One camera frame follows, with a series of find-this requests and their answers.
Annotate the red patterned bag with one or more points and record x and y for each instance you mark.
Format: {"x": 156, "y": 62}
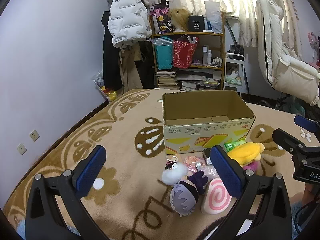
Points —
{"x": 183, "y": 53}

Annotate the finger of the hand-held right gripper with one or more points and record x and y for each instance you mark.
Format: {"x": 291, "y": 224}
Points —
{"x": 306, "y": 124}
{"x": 287, "y": 140}

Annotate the clear plastic bag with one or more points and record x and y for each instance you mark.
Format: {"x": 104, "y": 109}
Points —
{"x": 212, "y": 15}

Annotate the small black box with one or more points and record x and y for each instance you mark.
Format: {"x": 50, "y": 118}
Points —
{"x": 207, "y": 155}

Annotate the blonde wig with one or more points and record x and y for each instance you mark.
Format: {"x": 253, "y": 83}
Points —
{"x": 181, "y": 20}

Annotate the pink fan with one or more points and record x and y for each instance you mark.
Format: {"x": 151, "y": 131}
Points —
{"x": 313, "y": 40}

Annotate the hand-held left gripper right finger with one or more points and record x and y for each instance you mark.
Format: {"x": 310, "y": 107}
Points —
{"x": 225, "y": 172}

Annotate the wall socket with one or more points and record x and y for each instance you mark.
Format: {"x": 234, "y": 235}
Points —
{"x": 34, "y": 135}
{"x": 22, "y": 149}

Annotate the black printed tote bag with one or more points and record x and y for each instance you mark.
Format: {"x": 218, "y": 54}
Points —
{"x": 161, "y": 17}

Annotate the cream padded chair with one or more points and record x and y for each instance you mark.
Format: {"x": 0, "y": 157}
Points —
{"x": 275, "y": 55}

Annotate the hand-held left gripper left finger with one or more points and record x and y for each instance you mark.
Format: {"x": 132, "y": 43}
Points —
{"x": 91, "y": 170}

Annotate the black cube box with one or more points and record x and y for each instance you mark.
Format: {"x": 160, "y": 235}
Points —
{"x": 196, "y": 23}

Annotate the printed cardboard box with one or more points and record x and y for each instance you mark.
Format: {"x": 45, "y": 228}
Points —
{"x": 190, "y": 135}

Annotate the white puffer jacket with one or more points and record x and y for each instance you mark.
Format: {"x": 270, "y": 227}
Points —
{"x": 127, "y": 17}

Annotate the stack of books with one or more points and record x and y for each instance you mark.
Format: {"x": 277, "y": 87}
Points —
{"x": 167, "y": 78}

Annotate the colourful plastic bag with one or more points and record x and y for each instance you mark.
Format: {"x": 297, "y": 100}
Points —
{"x": 105, "y": 90}

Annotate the pink plastic packet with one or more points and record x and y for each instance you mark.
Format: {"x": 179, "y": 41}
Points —
{"x": 192, "y": 161}

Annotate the beige patterned blanket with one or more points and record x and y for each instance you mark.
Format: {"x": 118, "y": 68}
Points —
{"x": 125, "y": 155}

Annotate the grey-haired plush doll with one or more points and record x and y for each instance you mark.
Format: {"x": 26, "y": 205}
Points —
{"x": 185, "y": 196}

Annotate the yellow wooden shelf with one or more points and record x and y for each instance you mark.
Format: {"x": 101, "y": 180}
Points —
{"x": 197, "y": 35}

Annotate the beige hanging trousers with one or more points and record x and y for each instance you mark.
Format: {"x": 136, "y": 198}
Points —
{"x": 127, "y": 75}

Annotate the row of cosmetic bottles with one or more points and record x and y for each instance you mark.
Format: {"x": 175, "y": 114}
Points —
{"x": 206, "y": 53}

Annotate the yellow plush toy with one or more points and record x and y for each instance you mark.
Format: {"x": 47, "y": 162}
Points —
{"x": 246, "y": 152}

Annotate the green bag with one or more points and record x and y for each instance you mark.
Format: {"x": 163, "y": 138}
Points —
{"x": 297, "y": 108}

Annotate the white cart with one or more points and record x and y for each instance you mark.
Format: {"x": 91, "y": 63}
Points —
{"x": 241, "y": 60}

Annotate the pale green bundle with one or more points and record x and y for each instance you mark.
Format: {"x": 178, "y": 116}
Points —
{"x": 232, "y": 78}

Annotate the teal bag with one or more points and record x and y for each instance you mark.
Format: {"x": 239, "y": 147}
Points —
{"x": 163, "y": 55}

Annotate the green tissue pack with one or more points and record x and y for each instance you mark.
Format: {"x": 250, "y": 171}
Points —
{"x": 231, "y": 146}

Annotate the black hanging coat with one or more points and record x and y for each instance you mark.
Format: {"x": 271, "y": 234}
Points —
{"x": 110, "y": 62}

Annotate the pink swirl plush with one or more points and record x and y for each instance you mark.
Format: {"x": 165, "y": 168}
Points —
{"x": 216, "y": 198}

